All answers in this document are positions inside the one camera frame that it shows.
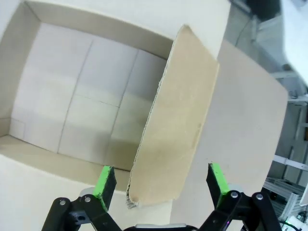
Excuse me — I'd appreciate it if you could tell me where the white rounded panel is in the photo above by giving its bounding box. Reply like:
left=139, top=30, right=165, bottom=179
left=281, top=0, right=308, bottom=86

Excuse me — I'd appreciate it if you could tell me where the aluminium extrusion frame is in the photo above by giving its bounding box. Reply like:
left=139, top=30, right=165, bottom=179
left=262, top=177, right=308, bottom=219

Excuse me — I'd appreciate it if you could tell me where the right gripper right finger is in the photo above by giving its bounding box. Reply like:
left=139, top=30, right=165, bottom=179
left=199, top=163, right=283, bottom=231

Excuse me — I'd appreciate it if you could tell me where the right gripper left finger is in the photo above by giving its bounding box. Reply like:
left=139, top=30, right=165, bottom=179
left=42, top=165, right=126, bottom=231

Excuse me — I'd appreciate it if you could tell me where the brown cardboard shipping box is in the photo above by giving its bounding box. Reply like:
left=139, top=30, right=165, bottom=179
left=0, top=0, right=231, bottom=231

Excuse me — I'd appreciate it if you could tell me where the white metal frame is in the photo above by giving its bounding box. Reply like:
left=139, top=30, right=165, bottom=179
left=273, top=97, right=308, bottom=174

